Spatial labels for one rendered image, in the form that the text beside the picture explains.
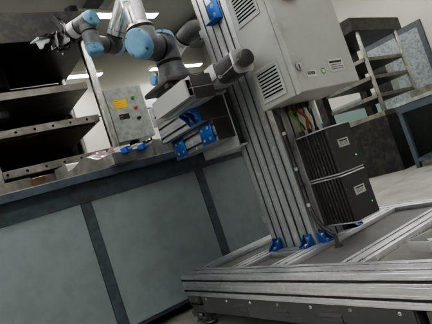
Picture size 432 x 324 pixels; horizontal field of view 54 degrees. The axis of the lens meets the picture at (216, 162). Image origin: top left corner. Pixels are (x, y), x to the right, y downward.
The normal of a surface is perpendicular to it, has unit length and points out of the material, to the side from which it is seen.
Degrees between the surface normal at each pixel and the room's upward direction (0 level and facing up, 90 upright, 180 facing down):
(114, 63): 90
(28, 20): 90
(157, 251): 90
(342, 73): 90
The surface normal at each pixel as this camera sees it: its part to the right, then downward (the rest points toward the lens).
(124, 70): 0.58, -0.24
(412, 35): -0.75, 0.22
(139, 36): -0.43, 0.23
